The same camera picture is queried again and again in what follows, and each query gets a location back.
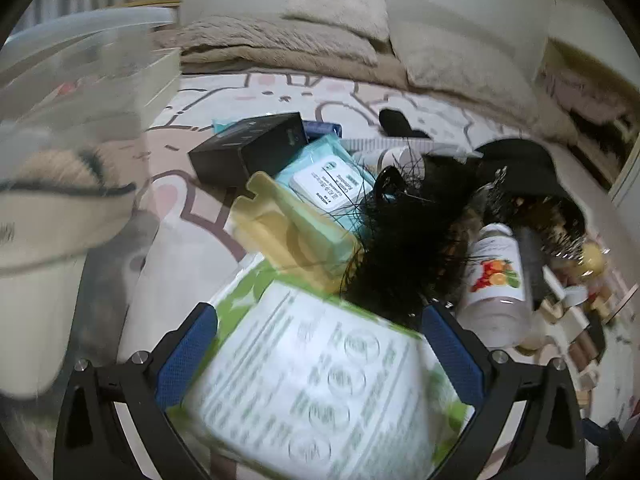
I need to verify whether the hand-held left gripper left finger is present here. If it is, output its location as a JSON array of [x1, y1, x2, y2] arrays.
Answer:
[[52, 302, 219, 480]]

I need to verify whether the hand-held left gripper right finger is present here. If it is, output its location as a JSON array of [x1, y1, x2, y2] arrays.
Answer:
[[419, 302, 587, 480]]

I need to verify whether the clear gummy candy bottle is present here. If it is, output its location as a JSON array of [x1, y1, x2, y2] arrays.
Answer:
[[457, 222, 533, 348]]

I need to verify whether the green wet wipes pack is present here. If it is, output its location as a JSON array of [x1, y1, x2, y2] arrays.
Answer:
[[192, 255, 476, 480]]

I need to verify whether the clear plastic storage bin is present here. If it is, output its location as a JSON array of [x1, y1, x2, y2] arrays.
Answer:
[[0, 7, 181, 401]]

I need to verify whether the black feather hair accessory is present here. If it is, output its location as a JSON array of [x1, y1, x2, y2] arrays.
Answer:
[[332, 152, 481, 326]]

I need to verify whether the printed bunny blanket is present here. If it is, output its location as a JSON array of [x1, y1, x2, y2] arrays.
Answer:
[[0, 67, 640, 480]]

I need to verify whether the yellow-green plastic case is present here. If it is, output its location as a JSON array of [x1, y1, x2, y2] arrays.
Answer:
[[230, 171, 363, 296]]

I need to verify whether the black hair brush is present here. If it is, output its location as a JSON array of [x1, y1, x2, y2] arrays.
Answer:
[[517, 195, 586, 301]]

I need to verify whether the yellow makeup sponge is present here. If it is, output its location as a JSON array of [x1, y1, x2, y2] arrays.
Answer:
[[580, 242, 613, 281]]

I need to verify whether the silver rhinestone hair comb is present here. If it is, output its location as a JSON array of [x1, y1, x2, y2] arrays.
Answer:
[[477, 167, 516, 211]]

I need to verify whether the black cap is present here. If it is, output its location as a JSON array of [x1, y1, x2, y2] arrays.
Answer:
[[472, 139, 588, 241]]

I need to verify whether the teal wet wipes pack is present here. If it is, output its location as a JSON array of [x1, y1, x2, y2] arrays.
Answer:
[[275, 134, 381, 261]]

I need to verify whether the black cardboard box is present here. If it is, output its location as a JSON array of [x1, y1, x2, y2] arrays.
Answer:
[[189, 112, 308, 187]]

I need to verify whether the white comb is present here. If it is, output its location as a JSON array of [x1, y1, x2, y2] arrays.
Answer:
[[347, 137, 483, 158]]

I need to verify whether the white slatted closet door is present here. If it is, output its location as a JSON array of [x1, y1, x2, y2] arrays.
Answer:
[[607, 125, 640, 206]]

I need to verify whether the blue box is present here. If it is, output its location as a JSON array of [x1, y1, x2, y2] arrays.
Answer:
[[302, 121, 343, 141]]

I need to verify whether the white organizer box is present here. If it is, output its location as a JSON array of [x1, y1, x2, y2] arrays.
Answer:
[[0, 47, 182, 116]]

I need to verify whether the pile of clothes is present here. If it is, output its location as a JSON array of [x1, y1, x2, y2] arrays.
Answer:
[[545, 67, 640, 161]]

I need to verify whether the knit patterned beige pillow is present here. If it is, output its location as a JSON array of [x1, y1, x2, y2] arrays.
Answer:
[[390, 20, 538, 121]]

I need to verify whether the beige fleece blanket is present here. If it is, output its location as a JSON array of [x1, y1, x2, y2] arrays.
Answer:
[[177, 35, 581, 146]]

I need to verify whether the folded grey knit blanket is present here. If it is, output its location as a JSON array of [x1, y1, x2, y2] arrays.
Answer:
[[150, 15, 378, 68]]

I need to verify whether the wooden shelf unit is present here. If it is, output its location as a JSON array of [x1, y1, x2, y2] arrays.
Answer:
[[127, 0, 183, 26]]

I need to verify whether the fluffy beige pillow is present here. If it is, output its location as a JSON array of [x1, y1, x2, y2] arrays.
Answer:
[[282, 0, 391, 43]]

